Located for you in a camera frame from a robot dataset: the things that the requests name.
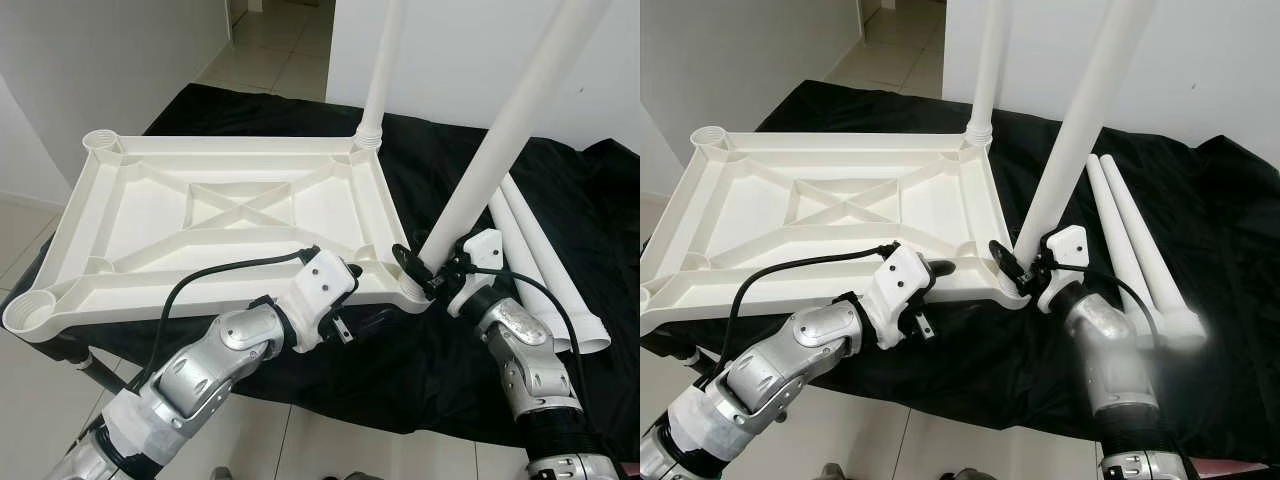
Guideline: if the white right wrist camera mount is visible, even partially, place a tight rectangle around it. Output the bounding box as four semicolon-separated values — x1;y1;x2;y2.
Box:
445;228;505;319
1037;226;1089;316

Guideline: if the white plastic table leg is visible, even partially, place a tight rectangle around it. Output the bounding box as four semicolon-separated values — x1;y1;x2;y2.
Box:
965;0;1009;146
1084;155;1166;346
487;185;581;353
355;0;408;153
503;173;612;353
1013;0;1158;269
415;0;613;276
1098;153;1208;351

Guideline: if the red chair seat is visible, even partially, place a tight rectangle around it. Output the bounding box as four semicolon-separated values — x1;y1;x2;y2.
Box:
1195;455;1280;476

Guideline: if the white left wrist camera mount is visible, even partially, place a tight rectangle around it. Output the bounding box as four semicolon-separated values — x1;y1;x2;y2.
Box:
290;250;363;353
868;245;938;351

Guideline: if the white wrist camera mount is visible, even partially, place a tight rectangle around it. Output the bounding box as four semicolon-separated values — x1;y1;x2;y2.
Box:
445;228;505;319
1037;226;1089;316
868;245;938;351
290;250;363;353

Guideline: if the white plastic table top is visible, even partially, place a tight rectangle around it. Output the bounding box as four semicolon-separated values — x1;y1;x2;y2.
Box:
2;128;433;344
640;125;1031;338

